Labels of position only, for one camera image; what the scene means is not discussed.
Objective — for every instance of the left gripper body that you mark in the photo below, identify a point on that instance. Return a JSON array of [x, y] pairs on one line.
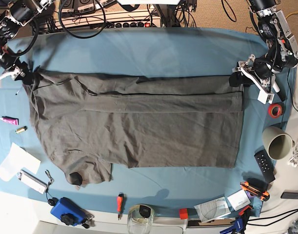
[[262, 68]]

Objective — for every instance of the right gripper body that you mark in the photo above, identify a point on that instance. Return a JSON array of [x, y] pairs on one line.
[[8, 59]]

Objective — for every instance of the grey T-shirt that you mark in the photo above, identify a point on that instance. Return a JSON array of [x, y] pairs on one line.
[[88, 122]]

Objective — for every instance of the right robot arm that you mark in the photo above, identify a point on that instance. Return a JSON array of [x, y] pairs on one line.
[[18, 15]]

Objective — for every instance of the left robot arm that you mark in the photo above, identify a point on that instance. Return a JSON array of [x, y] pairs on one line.
[[272, 27]]

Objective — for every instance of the white black marker pen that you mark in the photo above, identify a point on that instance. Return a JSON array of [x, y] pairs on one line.
[[280, 93]]

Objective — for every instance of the red tape roll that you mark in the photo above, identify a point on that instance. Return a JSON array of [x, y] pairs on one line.
[[275, 110]]

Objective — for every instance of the pink tube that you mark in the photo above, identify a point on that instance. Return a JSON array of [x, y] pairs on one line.
[[10, 120]]

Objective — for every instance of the beige mug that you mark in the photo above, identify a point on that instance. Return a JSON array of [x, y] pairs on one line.
[[277, 143]]

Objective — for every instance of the black remote control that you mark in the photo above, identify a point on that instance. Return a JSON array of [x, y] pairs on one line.
[[266, 166]]

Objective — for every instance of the white paper sheet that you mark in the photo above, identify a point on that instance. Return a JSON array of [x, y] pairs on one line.
[[17, 159]]

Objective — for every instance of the blue table cloth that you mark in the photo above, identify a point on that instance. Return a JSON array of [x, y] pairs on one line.
[[150, 52]]

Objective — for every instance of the orange utility knife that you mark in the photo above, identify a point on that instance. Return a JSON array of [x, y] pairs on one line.
[[254, 191]]

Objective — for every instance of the white rectangular device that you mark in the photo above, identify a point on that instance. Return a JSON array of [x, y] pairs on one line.
[[32, 181]]

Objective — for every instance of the black power strip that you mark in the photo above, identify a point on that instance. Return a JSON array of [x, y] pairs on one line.
[[128, 24]]

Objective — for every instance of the black power brick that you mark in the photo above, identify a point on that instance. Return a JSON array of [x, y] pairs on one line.
[[289, 195]]

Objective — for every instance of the white small box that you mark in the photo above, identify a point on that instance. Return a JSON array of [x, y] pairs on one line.
[[239, 200]]

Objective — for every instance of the printed paper booklet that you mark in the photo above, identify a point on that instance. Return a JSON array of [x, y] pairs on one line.
[[213, 209]]

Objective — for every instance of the blue clamp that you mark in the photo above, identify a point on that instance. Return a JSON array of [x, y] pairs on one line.
[[239, 225]]

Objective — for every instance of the red cube block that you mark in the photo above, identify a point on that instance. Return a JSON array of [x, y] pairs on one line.
[[183, 213]]

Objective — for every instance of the blue box with knob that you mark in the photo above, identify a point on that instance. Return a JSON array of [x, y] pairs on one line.
[[68, 212]]

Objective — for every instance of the red screwdriver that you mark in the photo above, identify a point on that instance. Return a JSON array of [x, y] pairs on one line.
[[120, 199]]

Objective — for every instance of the glass jar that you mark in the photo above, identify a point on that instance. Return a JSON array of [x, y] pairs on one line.
[[140, 219]]

